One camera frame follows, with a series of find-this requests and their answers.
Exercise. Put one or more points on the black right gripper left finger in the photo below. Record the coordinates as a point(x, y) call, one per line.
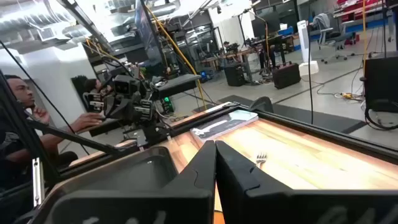
point(186, 205)

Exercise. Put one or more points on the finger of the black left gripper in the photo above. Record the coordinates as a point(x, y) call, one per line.
point(143, 109)
point(94, 102)

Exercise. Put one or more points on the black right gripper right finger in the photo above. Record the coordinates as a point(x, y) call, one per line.
point(248, 202)

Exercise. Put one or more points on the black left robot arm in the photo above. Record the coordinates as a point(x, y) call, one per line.
point(152, 133)

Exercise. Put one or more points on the silver metal fork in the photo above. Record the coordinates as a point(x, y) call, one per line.
point(261, 158)

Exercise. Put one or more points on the black plastic tray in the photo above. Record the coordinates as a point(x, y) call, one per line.
point(140, 174)

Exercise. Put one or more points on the person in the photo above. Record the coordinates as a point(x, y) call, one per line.
point(18, 93)
point(93, 85)
point(227, 46)

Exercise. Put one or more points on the black desk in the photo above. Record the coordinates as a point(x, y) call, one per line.
point(177, 84)

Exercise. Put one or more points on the black box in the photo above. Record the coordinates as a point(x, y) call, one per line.
point(234, 74)

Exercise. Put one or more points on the wooden workbench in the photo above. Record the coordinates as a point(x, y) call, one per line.
point(230, 56)

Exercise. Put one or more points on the black hard case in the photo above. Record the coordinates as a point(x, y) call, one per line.
point(286, 76)

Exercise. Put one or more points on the yellow floor power strip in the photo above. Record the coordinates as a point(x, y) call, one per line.
point(349, 95)

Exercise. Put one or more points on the white tower fan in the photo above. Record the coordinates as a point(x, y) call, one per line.
point(304, 40)

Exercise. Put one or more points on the black cabinet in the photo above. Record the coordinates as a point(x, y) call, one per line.
point(381, 84)

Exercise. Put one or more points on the grey office chair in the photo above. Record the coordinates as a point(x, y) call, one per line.
point(329, 34)

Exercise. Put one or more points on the yellow pole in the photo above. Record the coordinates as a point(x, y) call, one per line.
point(364, 37)

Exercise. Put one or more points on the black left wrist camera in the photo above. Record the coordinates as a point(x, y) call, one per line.
point(126, 84)

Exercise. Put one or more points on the silver bracket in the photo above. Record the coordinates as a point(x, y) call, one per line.
point(36, 183)

